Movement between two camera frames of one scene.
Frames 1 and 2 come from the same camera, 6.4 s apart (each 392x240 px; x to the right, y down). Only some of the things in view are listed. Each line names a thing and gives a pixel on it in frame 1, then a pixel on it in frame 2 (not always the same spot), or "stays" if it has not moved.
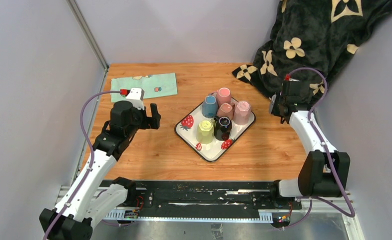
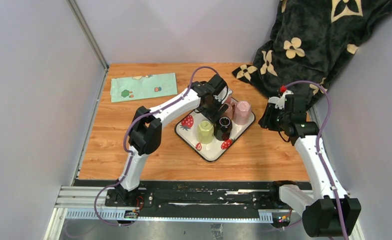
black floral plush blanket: (309, 39) stays
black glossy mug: (222, 125) stays
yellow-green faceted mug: (205, 132) stays
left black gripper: (150, 119) → (212, 108)
